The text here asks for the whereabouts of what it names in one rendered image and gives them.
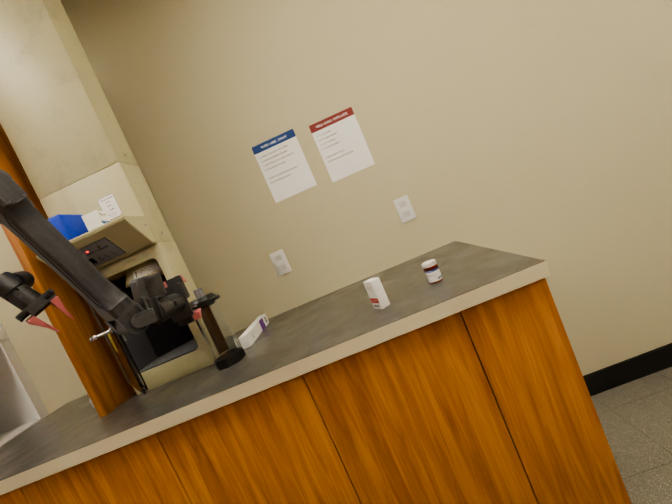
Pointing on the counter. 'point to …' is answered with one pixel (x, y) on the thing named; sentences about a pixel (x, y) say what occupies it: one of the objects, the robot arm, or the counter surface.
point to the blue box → (69, 225)
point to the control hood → (131, 232)
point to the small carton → (95, 219)
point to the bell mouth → (142, 271)
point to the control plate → (101, 251)
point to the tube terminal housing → (121, 183)
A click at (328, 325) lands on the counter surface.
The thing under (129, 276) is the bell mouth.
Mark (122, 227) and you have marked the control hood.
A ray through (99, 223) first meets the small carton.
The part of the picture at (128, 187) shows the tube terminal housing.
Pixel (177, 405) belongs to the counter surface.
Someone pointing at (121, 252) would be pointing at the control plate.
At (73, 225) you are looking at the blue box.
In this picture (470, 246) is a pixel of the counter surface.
